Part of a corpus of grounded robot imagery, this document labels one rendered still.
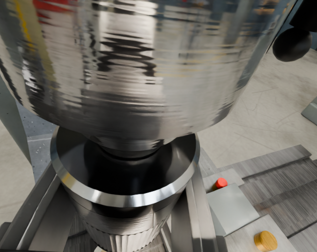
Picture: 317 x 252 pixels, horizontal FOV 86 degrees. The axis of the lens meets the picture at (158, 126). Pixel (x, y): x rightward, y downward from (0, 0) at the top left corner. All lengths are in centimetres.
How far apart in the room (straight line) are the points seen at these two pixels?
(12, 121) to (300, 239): 71
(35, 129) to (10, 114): 8
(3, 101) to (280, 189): 70
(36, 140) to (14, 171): 122
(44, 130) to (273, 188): 58
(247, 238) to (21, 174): 156
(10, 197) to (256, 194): 148
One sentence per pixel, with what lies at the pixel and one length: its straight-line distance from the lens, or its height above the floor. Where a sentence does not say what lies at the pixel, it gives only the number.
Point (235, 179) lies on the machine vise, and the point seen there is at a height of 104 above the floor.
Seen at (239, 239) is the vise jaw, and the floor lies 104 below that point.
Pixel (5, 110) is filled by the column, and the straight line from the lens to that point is 55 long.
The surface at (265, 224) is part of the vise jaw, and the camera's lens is 34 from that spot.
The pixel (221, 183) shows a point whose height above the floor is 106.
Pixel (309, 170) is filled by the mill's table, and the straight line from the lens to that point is 67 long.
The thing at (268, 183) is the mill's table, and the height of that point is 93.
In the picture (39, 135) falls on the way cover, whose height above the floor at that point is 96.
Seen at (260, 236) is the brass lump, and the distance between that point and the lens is 31.
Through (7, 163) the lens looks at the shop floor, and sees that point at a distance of 178.
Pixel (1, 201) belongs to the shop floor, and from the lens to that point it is 162.
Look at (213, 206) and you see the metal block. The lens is 27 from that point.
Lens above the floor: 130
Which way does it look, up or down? 44 degrees down
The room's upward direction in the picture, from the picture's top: 12 degrees clockwise
